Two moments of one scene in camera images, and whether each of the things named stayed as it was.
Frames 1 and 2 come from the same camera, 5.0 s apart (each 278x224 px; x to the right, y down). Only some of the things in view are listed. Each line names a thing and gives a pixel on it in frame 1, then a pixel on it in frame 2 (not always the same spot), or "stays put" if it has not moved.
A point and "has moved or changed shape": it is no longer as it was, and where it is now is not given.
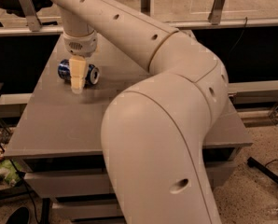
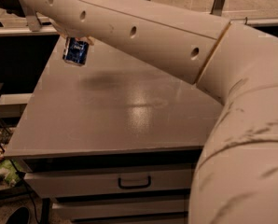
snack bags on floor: x=3 y=170 stays put
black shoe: x=20 y=216 stays put
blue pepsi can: x=91 y=73 has moved or changed shape
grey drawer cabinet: x=59 y=135 stays put
